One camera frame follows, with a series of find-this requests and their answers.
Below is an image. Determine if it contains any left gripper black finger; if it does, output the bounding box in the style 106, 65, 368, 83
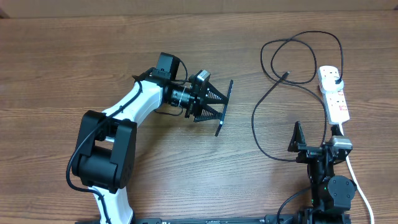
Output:
205, 82, 229, 101
193, 105, 226, 122

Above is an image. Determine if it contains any Samsung Galaxy smartphone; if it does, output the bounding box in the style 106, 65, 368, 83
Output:
215, 80, 234, 137

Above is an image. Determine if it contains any black USB charging cable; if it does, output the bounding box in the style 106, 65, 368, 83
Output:
251, 30, 345, 162

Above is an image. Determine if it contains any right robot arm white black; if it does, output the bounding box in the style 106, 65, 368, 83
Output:
288, 121, 357, 224

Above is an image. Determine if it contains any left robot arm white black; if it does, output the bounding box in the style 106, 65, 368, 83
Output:
65, 52, 231, 223

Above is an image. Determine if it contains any white charger plug adapter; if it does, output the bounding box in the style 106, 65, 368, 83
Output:
320, 78, 344, 94

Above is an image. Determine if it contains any white power strip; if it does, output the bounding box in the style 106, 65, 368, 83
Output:
317, 65, 349, 124

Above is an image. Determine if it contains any white power strip cord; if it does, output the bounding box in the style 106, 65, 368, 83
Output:
338, 123, 376, 224

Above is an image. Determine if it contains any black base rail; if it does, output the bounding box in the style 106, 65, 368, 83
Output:
74, 214, 352, 224

